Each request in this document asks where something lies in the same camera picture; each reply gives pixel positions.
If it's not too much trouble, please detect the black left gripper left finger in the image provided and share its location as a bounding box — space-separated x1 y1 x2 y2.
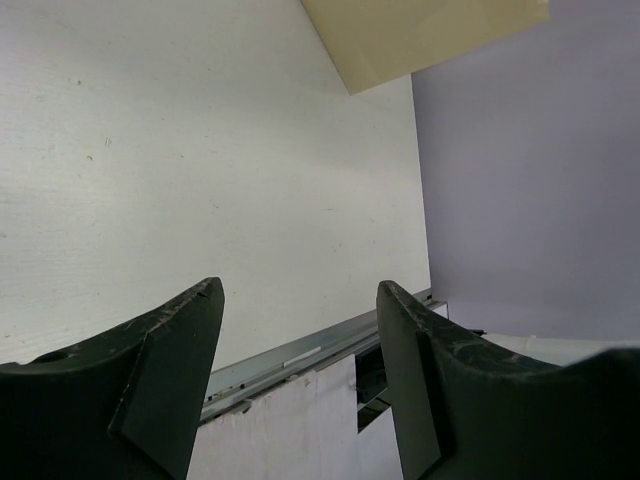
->
1 277 224 479

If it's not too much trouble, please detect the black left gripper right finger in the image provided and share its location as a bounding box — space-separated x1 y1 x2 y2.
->
376 281 639 479

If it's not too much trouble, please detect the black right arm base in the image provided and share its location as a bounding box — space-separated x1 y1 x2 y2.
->
355 345 391 432

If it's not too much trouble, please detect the beige paper bag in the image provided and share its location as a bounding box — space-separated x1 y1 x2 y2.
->
302 0 549 95

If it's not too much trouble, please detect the aluminium table front rail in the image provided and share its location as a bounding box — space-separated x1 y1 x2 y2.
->
199 287 449 426

